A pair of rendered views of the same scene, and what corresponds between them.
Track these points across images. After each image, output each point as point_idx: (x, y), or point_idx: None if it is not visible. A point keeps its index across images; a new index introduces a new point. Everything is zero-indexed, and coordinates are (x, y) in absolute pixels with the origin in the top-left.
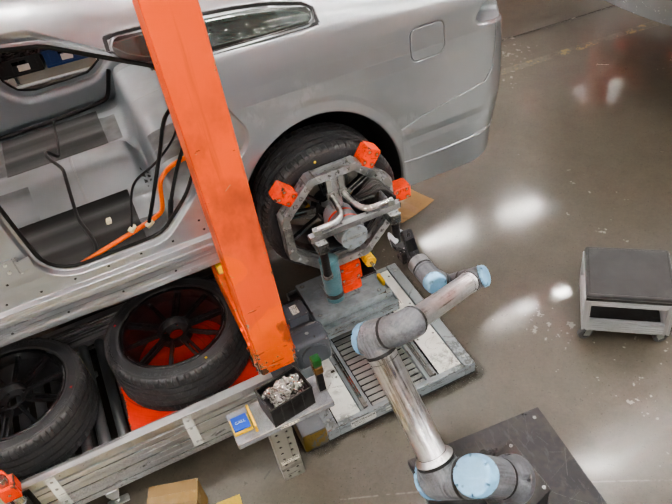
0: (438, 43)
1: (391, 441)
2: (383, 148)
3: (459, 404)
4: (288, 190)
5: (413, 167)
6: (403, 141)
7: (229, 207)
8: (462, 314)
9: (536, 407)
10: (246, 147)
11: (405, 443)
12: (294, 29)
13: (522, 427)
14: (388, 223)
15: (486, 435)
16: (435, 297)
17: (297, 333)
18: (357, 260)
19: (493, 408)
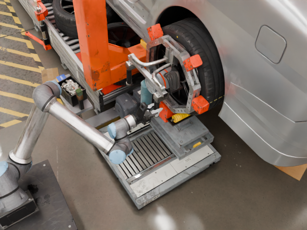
0: (276, 55)
1: (89, 166)
2: None
3: (113, 201)
4: (152, 31)
5: (227, 112)
6: (228, 89)
7: None
8: (187, 202)
9: (76, 227)
10: None
11: (87, 173)
12: None
13: (62, 218)
14: (185, 112)
15: (59, 198)
16: (71, 116)
17: (125, 96)
18: (167, 108)
19: (110, 221)
